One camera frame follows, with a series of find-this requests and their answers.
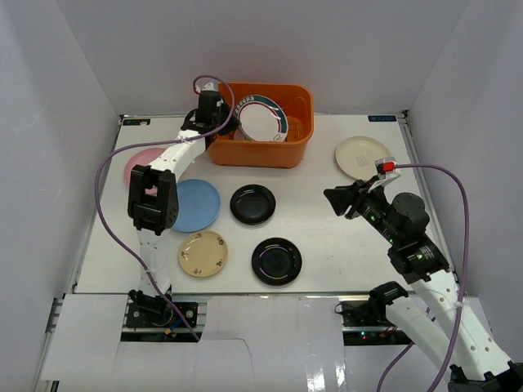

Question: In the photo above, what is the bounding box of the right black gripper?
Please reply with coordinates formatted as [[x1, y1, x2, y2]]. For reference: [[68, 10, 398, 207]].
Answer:
[[323, 176, 400, 245]]

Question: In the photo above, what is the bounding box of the cream bear plate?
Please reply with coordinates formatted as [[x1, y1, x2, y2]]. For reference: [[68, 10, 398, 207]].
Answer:
[[335, 136, 391, 180]]

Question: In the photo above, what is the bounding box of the green rimmed white plate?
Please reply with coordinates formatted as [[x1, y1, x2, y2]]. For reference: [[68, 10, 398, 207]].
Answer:
[[235, 95, 288, 142]]

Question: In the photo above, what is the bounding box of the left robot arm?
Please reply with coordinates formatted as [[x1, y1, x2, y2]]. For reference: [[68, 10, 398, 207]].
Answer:
[[127, 90, 239, 326]]

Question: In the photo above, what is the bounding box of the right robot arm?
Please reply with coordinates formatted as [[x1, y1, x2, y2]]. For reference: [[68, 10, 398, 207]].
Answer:
[[324, 180, 522, 391]]

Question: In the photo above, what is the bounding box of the orange plastic bin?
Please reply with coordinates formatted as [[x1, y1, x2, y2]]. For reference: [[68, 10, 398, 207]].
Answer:
[[208, 82, 314, 168]]

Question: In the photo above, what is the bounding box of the right corner label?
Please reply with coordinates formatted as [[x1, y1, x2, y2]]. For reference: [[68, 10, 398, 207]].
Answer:
[[368, 115, 397, 123]]

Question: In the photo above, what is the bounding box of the corner label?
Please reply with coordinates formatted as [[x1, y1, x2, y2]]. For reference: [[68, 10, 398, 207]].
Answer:
[[122, 118, 150, 127], [368, 115, 397, 123]]

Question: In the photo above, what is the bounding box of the pink plate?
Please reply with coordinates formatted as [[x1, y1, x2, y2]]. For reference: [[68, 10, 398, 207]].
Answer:
[[123, 147, 164, 189]]

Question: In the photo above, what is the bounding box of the blue plate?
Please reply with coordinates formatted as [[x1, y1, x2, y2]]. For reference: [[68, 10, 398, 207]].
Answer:
[[172, 179, 221, 233]]

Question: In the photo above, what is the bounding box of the left corner label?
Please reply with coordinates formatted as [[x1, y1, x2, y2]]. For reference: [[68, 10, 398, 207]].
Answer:
[[122, 118, 150, 127]]

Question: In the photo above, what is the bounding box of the black plate upper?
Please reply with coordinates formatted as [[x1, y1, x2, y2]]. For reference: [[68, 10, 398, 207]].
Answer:
[[230, 185, 276, 225]]

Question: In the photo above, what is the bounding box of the black plate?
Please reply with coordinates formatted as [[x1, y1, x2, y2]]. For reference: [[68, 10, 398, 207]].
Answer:
[[251, 238, 302, 287], [230, 185, 276, 225]]

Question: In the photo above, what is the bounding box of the black plate lower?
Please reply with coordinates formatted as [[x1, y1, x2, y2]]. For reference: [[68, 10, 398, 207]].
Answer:
[[251, 238, 302, 287]]

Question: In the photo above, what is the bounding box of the yellow floral plate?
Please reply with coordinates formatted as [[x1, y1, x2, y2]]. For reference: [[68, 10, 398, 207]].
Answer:
[[178, 230, 228, 278]]

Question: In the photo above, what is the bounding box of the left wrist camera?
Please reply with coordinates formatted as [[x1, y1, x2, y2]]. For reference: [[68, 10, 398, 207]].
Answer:
[[193, 81, 219, 95]]

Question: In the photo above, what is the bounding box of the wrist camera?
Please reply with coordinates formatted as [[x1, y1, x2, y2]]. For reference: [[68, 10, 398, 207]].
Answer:
[[367, 157, 401, 192], [193, 81, 219, 95]]

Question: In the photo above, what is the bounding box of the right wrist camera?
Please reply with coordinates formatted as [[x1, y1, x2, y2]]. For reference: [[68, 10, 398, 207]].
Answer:
[[367, 157, 401, 192]]

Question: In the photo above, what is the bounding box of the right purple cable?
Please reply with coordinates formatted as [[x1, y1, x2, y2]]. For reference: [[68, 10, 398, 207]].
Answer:
[[374, 162, 471, 392]]

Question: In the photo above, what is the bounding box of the purple cable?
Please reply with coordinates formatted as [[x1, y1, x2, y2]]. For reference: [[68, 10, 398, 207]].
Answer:
[[94, 74, 236, 342], [374, 162, 471, 392]]

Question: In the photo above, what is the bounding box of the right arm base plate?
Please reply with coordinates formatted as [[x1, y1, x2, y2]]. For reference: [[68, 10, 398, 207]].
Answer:
[[334, 300, 396, 328]]

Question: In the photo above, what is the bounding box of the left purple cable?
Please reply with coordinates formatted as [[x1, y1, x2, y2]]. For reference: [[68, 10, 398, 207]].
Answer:
[[94, 74, 236, 342]]

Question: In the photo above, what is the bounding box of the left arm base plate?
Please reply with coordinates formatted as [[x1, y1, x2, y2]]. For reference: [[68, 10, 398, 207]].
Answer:
[[123, 302, 199, 329]]

